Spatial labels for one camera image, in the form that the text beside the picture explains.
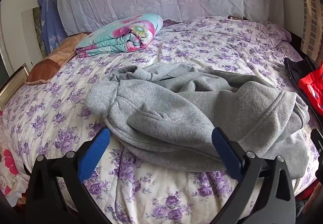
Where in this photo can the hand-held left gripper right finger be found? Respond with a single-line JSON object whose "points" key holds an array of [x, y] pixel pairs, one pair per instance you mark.
{"points": [[224, 145]]}

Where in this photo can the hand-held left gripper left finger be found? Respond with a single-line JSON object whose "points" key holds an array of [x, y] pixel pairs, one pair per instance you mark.
{"points": [[97, 145]]}

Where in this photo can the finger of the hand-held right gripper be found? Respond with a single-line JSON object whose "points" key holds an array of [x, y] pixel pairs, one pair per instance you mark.
{"points": [[318, 140]]}

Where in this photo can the red garment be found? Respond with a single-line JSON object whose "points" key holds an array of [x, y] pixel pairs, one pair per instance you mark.
{"points": [[311, 82]]}

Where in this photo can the black garment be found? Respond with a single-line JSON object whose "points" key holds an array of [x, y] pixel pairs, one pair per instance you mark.
{"points": [[292, 67]]}

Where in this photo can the purple floral bedspread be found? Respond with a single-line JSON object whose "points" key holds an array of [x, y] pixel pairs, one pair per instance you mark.
{"points": [[151, 201]]}

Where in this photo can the pink floral cloth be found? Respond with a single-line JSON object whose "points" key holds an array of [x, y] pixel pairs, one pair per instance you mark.
{"points": [[8, 161]]}

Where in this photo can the brown pillow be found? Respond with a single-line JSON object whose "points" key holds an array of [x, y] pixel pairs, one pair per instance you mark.
{"points": [[54, 60]]}

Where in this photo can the framed picture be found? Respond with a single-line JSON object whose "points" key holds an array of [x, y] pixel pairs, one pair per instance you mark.
{"points": [[14, 82]]}

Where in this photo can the folded teal floral quilt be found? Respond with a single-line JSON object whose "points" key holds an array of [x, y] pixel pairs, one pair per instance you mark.
{"points": [[121, 35]]}

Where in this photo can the purple floral pillow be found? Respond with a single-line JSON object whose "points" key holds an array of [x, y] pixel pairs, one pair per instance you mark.
{"points": [[275, 33]]}

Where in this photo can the beige brick-pattern curtain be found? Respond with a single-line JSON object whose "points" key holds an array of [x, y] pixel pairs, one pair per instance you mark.
{"points": [[311, 19]]}

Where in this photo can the green patterned board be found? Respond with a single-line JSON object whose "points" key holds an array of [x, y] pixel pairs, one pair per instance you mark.
{"points": [[39, 32]]}

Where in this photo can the blue printed cloth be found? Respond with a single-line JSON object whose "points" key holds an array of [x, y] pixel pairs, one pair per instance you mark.
{"points": [[51, 19]]}

